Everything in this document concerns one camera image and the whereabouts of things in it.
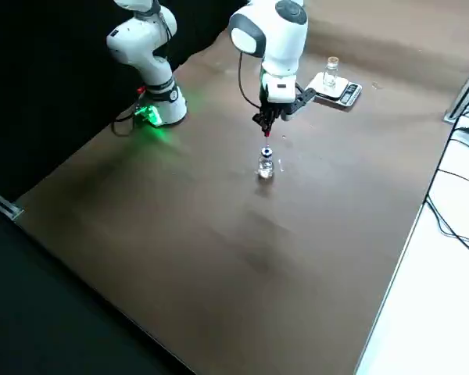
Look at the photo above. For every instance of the clear glass bottle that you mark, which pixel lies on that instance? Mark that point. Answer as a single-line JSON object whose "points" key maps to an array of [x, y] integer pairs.
{"points": [[330, 74]]}

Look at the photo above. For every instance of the clear dropper bottle blue cap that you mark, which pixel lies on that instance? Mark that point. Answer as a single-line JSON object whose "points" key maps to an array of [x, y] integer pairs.
{"points": [[266, 168]]}

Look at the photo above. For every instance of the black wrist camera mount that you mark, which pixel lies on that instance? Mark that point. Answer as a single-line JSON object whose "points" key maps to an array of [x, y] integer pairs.
{"points": [[303, 98]]}

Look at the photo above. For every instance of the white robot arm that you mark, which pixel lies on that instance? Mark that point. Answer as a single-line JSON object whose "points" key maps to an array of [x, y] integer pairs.
{"points": [[283, 43]]}

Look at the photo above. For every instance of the aluminium frame post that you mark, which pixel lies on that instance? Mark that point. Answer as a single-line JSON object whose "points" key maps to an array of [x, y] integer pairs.
{"points": [[465, 93]]}

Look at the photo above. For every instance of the red bulb glass dropper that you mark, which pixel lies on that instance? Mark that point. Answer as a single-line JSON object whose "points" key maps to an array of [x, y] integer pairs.
{"points": [[266, 134]]}

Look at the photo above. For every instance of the aluminium corner rail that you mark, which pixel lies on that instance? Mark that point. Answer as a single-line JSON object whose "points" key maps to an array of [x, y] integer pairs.
{"points": [[4, 203]]}

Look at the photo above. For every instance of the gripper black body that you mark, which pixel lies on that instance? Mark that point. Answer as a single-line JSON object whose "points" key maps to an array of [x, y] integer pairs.
{"points": [[273, 108]]}

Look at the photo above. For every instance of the silver electronic balance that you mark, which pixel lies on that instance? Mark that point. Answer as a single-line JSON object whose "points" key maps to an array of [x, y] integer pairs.
{"points": [[348, 93]]}

